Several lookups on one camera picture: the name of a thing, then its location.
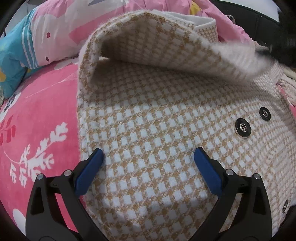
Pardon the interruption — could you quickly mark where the pink cartoon print duvet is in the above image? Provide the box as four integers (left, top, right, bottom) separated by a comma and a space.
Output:
1, 1, 252, 98

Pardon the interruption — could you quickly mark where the beige houndstooth knit cardigan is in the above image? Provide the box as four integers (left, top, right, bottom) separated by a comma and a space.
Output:
77, 10, 295, 240

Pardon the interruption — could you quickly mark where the black upholstered headboard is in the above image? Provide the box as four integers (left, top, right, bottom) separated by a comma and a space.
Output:
212, 1, 295, 68

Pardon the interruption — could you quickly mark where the pink floral bed blanket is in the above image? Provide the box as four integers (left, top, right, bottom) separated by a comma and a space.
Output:
1, 58, 80, 232

